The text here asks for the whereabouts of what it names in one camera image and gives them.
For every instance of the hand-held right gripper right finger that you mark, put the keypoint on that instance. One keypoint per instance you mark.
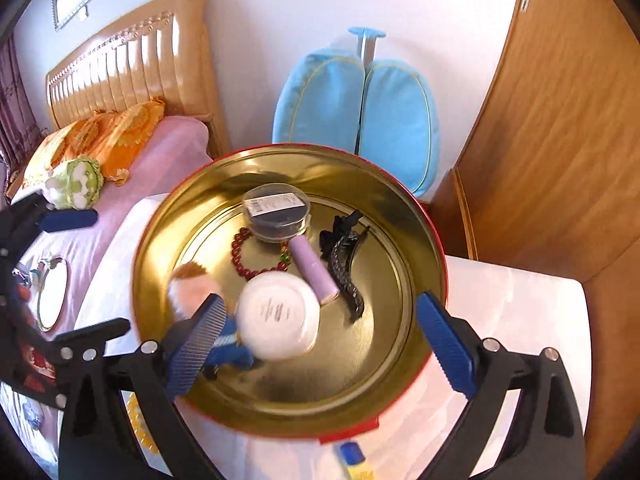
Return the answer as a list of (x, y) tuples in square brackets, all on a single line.
[(445, 345)]

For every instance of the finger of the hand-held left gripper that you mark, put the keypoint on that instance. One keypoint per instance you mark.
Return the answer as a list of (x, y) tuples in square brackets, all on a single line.
[(70, 220), (95, 337)]

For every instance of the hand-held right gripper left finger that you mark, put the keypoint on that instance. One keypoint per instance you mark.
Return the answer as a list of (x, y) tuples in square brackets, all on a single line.
[(195, 345)]

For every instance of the red round tin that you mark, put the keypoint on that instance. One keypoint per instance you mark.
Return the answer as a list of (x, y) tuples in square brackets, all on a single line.
[(390, 360)]

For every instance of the plush doll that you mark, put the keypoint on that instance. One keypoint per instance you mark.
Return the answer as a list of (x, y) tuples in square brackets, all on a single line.
[(192, 285)]

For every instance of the black hair claw clip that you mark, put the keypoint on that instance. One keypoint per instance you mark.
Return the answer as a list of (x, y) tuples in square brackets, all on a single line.
[(345, 280)]

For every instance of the purple lipstick tube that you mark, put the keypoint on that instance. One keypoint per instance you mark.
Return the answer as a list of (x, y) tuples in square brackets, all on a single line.
[(312, 270)]

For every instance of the blue yellow tube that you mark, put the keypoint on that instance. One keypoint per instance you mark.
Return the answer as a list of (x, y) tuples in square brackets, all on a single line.
[(355, 462)]

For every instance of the clear round box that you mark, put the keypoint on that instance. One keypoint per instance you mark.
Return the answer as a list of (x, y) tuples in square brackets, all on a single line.
[(277, 210)]

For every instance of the cabbage plush toy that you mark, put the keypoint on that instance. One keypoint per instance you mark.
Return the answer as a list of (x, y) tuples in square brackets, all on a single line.
[(75, 182)]

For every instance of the oval mirror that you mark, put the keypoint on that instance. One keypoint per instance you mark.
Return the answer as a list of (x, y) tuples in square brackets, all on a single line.
[(52, 295)]

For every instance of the white jar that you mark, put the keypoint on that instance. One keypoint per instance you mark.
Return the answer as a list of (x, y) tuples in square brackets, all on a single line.
[(277, 315)]

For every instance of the orange pillow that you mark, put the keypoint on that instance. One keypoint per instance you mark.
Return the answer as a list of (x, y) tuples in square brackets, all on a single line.
[(110, 135)]

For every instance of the bed with pink sheet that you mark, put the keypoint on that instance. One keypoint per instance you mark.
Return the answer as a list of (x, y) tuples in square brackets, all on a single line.
[(165, 145)]

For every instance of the purple curtain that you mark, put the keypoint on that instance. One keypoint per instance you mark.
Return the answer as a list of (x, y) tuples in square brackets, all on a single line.
[(15, 100)]

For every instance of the wooden headboard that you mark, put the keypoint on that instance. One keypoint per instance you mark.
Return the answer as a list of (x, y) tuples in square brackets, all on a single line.
[(125, 55)]

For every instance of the wooden wardrobe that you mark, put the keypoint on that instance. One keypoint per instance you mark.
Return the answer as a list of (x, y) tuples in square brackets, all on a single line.
[(565, 135)]

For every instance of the light blue chair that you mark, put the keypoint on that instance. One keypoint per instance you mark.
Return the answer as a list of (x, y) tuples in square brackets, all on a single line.
[(320, 105)]

